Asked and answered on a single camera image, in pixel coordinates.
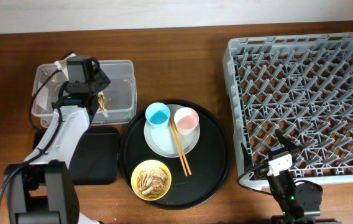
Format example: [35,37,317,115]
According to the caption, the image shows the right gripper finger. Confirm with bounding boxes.
[241,143,253,170]
[275,129,296,150]

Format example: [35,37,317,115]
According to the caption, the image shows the gold snack wrapper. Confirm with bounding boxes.
[98,91,107,111]

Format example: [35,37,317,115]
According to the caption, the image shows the wooden chopstick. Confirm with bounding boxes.
[172,120,192,176]
[169,118,188,176]

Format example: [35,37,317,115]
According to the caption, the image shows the pink plastic cup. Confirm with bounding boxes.
[173,107,199,136]

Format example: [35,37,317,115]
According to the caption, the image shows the light blue plastic cup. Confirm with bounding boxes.
[145,102,171,130]

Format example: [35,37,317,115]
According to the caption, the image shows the grey round plate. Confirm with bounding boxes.
[144,104,200,157]

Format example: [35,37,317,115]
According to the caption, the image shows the peanut shells and rice scraps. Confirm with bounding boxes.
[137,166,169,198]

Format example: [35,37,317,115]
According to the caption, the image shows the yellow plastic bowl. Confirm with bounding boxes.
[131,160,172,201]

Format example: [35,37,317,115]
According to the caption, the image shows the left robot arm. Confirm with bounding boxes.
[0,65,110,223]

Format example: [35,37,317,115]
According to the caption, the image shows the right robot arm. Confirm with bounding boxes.
[237,129,340,224]

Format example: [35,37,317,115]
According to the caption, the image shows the clear plastic waste bin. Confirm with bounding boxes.
[31,60,137,128]

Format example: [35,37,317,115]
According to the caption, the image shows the grey dishwasher rack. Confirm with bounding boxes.
[222,32,353,189]

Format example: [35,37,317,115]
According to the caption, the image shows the white label on bin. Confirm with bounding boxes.
[36,75,49,110]

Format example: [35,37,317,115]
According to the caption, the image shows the black rectangular tray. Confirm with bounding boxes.
[22,127,119,190]

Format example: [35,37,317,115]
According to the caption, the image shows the round black serving tray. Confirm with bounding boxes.
[118,100,231,210]

